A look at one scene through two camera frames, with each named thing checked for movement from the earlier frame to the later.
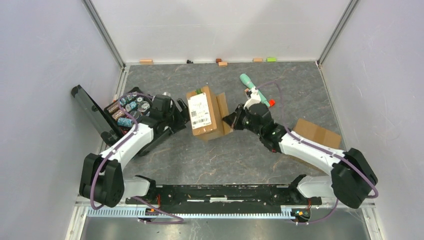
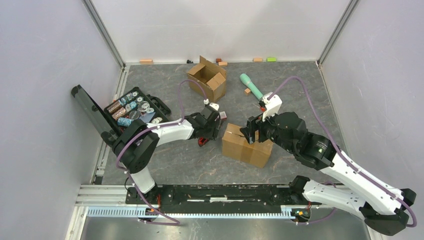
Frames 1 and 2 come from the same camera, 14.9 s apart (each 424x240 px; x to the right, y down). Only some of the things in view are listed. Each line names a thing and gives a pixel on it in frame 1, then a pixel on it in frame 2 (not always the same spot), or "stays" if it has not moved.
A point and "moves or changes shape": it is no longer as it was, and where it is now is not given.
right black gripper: [233, 119] -> [257, 122]
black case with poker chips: [119, 117] stays
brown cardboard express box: [206, 112] moves or changes shape
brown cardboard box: [318, 134] moves or changes shape
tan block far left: [145, 62] stays
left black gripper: [184, 116] -> [212, 135]
